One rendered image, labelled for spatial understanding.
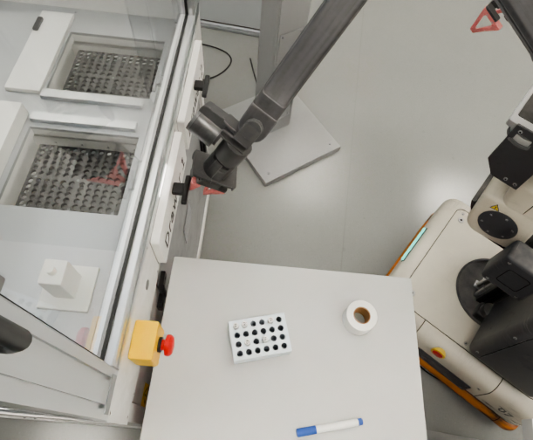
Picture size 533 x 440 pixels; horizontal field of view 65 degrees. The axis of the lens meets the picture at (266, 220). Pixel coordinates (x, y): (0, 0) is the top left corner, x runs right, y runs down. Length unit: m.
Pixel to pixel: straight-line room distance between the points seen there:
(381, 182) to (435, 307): 0.77
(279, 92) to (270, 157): 1.32
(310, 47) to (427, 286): 1.12
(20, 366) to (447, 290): 1.46
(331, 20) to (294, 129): 1.48
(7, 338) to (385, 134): 2.18
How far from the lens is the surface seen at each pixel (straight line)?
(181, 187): 0.94
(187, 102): 1.07
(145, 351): 0.82
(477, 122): 2.65
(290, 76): 0.77
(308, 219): 1.96
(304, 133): 2.20
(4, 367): 0.44
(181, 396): 0.95
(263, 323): 0.96
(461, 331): 1.66
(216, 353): 0.96
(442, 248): 1.75
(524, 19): 0.80
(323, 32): 0.75
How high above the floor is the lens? 1.70
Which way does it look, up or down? 62 degrees down
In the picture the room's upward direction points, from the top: 9 degrees clockwise
